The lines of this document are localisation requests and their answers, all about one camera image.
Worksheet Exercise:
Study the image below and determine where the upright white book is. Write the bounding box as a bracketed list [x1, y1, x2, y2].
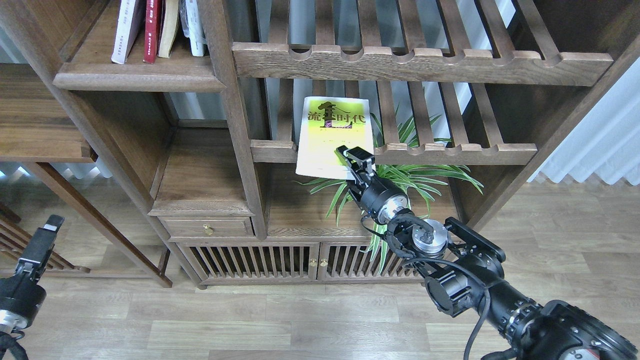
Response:
[184, 0, 207, 57]

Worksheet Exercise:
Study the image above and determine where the green spider plant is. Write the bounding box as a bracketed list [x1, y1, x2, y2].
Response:
[295, 116, 483, 275]

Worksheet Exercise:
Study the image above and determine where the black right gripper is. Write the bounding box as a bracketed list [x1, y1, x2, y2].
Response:
[336, 145, 410, 225]

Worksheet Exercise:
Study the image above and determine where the yellow green cover book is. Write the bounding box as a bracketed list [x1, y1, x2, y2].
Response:
[295, 96, 374, 180]

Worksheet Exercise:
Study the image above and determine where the red cover book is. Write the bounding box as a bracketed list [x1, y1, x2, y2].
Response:
[142, 0, 164, 64]

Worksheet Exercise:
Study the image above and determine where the dark wooden bookshelf unit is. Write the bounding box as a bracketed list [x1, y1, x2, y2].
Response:
[1, 0, 639, 288]

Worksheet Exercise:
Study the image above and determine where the upright cream paged book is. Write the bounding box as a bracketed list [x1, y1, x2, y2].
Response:
[157, 0, 179, 59]

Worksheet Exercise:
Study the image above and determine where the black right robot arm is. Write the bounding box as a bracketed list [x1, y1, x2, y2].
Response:
[336, 146, 638, 360]

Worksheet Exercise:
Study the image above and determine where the brass drawer knob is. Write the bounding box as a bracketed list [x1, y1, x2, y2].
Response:
[202, 224, 215, 236]

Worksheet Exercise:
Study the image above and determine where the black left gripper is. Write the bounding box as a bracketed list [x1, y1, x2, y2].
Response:
[0, 215, 65, 333]

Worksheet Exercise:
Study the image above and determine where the white curtain right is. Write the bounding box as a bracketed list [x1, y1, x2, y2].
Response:
[528, 59, 640, 186]

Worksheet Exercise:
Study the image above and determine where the white purple cover book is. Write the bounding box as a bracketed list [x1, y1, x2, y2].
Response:
[110, 0, 147, 64]

